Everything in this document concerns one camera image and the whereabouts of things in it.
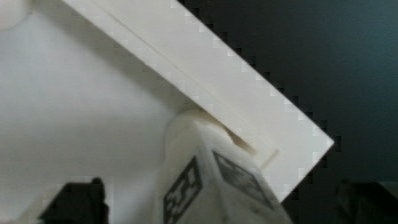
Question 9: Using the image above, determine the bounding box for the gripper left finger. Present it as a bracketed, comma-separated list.
[40, 178, 111, 224]

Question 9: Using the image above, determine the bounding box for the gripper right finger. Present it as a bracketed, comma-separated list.
[335, 181, 398, 224]

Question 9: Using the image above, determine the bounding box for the white leg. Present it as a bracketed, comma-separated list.
[153, 109, 294, 224]

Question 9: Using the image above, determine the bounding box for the white square tabletop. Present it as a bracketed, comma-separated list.
[0, 0, 333, 224]

